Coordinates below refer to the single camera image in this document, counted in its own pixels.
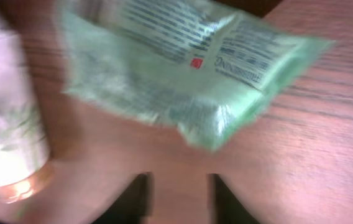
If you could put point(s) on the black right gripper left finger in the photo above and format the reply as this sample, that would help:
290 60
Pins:
132 205

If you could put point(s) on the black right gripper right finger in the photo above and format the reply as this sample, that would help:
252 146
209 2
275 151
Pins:
225 207

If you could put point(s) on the white tube gold cap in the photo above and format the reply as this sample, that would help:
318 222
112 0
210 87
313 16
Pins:
24 152

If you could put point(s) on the light green wipes packet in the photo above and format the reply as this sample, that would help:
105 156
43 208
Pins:
201 67

